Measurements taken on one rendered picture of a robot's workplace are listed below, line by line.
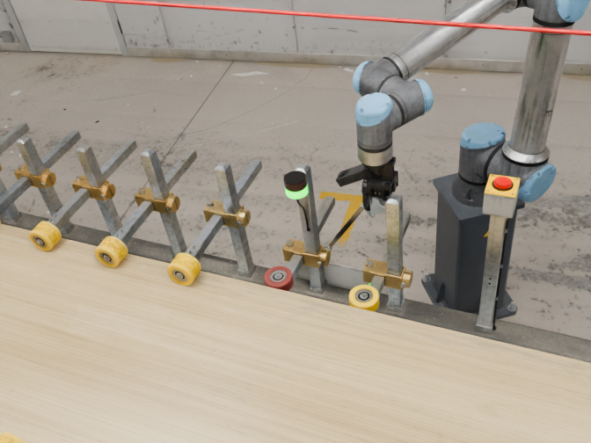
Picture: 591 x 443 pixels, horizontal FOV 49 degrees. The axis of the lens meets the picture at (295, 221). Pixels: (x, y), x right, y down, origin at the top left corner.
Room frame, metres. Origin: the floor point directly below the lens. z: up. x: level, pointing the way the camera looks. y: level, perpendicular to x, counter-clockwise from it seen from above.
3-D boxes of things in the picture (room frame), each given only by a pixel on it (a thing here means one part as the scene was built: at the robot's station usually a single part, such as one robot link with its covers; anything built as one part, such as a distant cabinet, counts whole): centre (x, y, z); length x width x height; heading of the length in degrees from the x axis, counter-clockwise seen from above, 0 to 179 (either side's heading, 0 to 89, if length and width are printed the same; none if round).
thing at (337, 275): (1.37, -0.08, 0.75); 0.26 x 0.01 x 0.10; 62
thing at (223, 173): (1.48, 0.18, 0.90); 0.04 x 0.04 x 0.48; 62
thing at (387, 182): (1.35, -0.24, 1.12); 0.09 x 0.08 x 0.12; 61
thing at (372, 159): (1.35, -0.23, 1.20); 0.10 x 0.09 x 0.05; 151
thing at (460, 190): (1.82, -0.69, 0.65); 0.19 x 0.19 x 0.10
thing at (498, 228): (1.12, -0.49, 0.93); 0.05 x 0.05 x 0.45; 62
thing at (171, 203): (1.61, 0.42, 0.95); 0.14 x 0.06 x 0.05; 62
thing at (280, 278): (1.25, 0.07, 0.85); 0.08 x 0.08 x 0.11
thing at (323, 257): (1.37, -0.02, 0.85); 0.14 x 0.06 x 0.05; 62
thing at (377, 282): (1.30, -0.24, 0.83); 0.44 x 0.03 x 0.04; 152
